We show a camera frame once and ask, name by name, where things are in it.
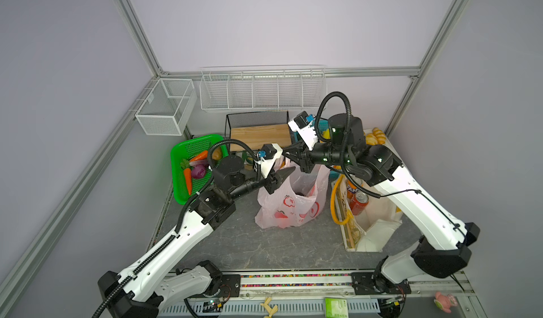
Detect pink toy on floor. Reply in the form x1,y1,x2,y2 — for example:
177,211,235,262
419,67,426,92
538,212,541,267
434,291,458,314

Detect pink plastic grocery bag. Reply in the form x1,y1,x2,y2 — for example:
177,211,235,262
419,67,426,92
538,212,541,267
255,158,329,229

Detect green card on rail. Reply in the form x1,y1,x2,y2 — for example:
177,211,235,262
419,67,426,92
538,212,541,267
325,298,349,318

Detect striped croissant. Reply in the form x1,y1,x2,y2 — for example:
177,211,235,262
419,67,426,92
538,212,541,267
372,127,387,145
366,134,379,146

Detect striped croissant far right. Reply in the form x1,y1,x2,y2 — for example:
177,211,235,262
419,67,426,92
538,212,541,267
372,127,387,145

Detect brown potato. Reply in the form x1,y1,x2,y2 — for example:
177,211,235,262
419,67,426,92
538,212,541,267
212,147,223,162

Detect small white mesh basket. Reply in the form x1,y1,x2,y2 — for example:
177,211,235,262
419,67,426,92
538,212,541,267
136,79,197,137

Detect orange Fanta can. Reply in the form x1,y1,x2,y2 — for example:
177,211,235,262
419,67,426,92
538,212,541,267
346,180,359,197

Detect black wire wooden shelf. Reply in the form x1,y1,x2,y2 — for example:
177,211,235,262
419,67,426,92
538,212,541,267
225,111,292,151

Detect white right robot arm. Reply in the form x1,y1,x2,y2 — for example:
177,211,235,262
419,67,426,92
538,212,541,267
283,91,480,293

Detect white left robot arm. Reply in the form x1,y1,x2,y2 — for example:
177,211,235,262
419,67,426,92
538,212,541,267
93,139,294,317

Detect cream canvas tote bag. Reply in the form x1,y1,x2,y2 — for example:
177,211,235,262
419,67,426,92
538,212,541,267
330,177,403,253

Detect green plastic vegetable basket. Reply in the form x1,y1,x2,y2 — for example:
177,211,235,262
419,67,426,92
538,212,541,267
171,134,223,205

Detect striped croissant middle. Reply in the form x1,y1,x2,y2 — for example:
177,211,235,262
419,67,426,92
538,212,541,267
366,134,379,146

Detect teal plastic fruit basket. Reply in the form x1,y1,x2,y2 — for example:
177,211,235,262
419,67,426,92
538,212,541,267
315,119,333,142

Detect long white wire basket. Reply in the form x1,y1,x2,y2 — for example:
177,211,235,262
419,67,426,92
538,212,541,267
199,65,327,112

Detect pale purple long eggplant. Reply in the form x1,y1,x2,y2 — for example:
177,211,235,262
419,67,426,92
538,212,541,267
189,159,209,168

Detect carrot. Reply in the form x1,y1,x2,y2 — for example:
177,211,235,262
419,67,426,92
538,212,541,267
189,151,209,163
180,160,192,196

